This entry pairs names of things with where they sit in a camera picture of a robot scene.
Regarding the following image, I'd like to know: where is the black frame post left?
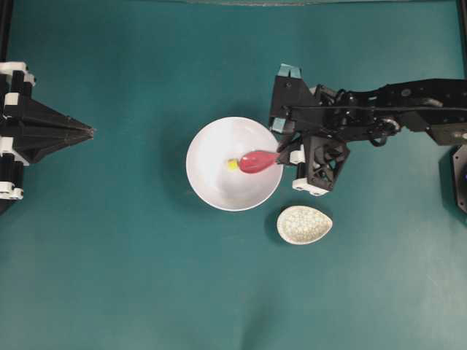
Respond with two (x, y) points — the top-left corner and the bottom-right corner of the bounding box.
(0, 0), (14, 62)

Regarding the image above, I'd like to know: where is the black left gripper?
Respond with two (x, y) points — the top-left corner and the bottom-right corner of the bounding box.
(1, 61), (93, 200)

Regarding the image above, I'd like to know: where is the speckled egg-shaped dish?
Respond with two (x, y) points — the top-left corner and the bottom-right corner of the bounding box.
(277, 206), (333, 245)

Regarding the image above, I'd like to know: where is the white round bowl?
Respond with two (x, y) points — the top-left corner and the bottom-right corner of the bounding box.
(185, 117), (283, 211)

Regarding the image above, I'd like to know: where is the red spoon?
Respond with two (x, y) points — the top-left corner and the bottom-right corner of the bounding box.
(237, 144), (299, 174)

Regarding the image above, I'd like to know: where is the black frame post right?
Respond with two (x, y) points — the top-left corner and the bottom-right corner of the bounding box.
(456, 0), (467, 75)

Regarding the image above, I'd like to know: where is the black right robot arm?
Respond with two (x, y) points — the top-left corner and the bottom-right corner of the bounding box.
(269, 64), (466, 196)

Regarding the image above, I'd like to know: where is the black frame post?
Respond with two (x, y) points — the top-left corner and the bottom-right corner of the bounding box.
(456, 0), (467, 75)
(0, 0), (14, 62)

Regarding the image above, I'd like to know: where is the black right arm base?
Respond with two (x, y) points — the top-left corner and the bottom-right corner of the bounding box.
(439, 145), (466, 220)

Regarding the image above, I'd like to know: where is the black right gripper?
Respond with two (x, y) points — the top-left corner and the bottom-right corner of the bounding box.
(269, 63), (350, 196)

